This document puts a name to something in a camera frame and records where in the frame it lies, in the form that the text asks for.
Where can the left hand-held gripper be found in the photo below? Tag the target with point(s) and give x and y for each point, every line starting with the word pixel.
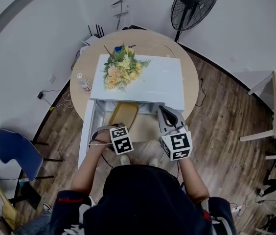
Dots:
pixel 122 141

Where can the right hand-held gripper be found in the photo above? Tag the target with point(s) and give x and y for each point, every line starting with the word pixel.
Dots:
pixel 178 143

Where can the yellow container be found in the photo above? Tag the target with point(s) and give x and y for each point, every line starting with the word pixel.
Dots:
pixel 124 112

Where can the white microwave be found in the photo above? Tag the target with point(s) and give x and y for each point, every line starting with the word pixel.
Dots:
pixel 157 82

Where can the person's right forearm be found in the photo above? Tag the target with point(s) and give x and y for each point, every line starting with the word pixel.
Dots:
pixel 193 180

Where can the person's left forearm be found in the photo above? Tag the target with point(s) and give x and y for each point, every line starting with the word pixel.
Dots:
pixel 89 165

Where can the person's left white shoe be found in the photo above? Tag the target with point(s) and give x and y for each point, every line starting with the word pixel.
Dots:
pixel 124 160

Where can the person's white shoe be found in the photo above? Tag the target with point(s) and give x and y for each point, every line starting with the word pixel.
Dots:
pixel 153 162
pixel 124 160

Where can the person's right white shoe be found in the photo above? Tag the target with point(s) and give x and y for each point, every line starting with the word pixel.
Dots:
pixel 153 162

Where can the clear plastic bottle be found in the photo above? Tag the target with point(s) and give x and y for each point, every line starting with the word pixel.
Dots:
pixel 84 83

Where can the yellow flower bouquet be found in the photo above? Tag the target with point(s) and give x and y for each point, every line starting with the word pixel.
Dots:
pixel 123 70

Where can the person's dark top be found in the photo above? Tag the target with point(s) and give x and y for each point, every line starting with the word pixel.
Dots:
pixel 143 199

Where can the white router with black antennas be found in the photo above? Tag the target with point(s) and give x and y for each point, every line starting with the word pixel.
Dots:
pixel 94 38

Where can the blue chair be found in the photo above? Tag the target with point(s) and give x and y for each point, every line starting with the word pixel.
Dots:
pixel 15 150

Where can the black standing fan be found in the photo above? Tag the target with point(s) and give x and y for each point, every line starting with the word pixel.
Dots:
pixel 191 6

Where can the white power strip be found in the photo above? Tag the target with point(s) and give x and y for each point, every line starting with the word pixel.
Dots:
pixel 238 209

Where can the yellow wooden board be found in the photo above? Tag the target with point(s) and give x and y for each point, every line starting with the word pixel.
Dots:
pixel 4 202

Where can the white wall socket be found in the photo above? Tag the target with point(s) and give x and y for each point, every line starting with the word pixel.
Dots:
pixel 52 78

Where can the white wall box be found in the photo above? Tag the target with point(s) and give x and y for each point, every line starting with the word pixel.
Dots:
pixel 119 7

